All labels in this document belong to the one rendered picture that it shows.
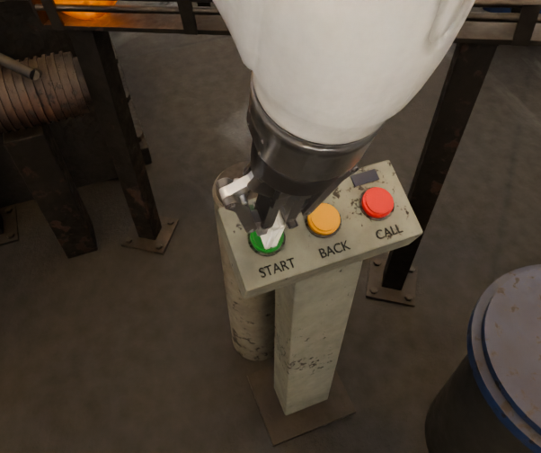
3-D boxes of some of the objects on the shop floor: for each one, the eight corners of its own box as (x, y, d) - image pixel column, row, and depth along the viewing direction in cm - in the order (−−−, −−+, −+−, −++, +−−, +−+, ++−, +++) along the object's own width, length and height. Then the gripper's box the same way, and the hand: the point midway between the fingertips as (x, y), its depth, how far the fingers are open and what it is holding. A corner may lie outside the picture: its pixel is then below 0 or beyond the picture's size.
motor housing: (51, 230, 137) (-46, 57, 95) (130, 208, 142) (72, 35, 100) (57, 267, 129) (-46, 97, 87) (140, 243, 134) (81, 71, 92)
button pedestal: (236, 380, 110) (209, 192, 62) (333, 343, 116) (379, 145, 68) (261, 451, 101) (253, 296, 53) (366, 408, 107) (446, 231, 58)
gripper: (365, 70, 39) (305, 193, 61) (204, 108, 36) (203, 223, 58) (404, 152, 37) (328, 249, 59) (238, 199, 34) (224, 283, 56)
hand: (270, 226), depth 55 cm, fingers closed
